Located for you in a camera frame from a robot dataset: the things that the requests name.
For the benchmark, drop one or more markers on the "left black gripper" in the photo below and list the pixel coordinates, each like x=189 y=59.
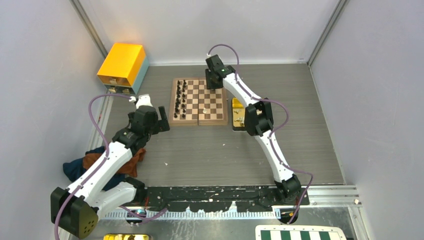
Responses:
x=162 y=124

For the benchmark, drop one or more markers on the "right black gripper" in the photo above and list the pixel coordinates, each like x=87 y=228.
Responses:
x=208 y=85

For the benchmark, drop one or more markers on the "wooden chess board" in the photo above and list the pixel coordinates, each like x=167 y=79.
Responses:
x=188 y=98

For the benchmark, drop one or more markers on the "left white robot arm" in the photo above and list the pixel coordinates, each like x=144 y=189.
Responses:
x=78 y=208

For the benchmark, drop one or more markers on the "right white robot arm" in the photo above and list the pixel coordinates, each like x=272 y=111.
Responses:
x=258 y=123

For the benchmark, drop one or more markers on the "green white checkered board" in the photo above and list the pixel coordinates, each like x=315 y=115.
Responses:
x=298 y=232

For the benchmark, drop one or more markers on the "gold tin tray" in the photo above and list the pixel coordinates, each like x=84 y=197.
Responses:
x=237 y=115

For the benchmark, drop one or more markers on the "orange cloth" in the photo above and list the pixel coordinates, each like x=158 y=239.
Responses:
x=129 y=168

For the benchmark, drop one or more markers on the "yellow teal drawer box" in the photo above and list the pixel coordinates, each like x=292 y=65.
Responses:
x=124 y=68

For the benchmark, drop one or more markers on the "dark blue cloth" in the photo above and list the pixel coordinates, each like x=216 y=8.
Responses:
x=76 y=168

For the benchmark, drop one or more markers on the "gold tin front edge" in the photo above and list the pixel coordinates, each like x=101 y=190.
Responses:
x=127 y=236

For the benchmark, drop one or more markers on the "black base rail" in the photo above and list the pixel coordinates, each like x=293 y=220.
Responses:
x=211 y=199

